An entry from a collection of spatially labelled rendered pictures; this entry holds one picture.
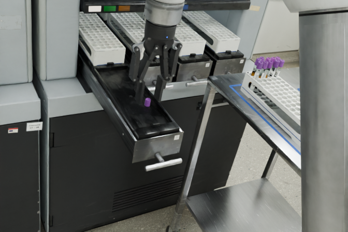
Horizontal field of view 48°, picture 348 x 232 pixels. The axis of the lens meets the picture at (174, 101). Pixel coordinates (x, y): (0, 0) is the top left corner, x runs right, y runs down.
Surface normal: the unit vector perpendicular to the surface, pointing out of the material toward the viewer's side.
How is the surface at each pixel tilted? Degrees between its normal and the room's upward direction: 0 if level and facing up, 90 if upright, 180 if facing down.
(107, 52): 90
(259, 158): 0
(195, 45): 90
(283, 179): 0
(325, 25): 86
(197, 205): 0
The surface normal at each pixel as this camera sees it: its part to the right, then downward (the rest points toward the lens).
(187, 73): 0.47, 0.54
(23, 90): 0.18, -0.83
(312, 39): -0.92, 0.14
